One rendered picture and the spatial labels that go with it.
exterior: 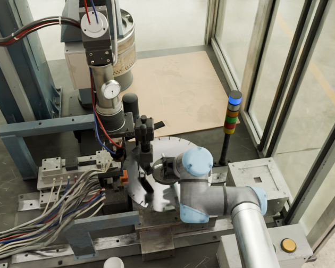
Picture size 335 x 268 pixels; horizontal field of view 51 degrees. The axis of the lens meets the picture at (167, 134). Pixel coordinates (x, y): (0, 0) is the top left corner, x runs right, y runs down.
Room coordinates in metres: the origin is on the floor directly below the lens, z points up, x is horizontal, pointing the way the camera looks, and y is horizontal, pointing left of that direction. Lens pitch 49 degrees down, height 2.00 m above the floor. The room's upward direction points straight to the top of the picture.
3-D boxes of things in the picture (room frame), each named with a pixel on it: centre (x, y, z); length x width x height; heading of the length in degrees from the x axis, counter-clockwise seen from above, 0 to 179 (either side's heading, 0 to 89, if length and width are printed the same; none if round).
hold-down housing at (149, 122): (0.69, 0.07, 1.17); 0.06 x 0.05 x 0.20; 90
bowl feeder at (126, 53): (1.46, 0.31, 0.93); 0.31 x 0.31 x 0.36
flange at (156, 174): (0.73, 0.00, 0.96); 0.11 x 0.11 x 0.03
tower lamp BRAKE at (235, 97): (0.91, -0.24, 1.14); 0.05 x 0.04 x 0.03; 9
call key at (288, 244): (0.47, -0.40, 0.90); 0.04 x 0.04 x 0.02
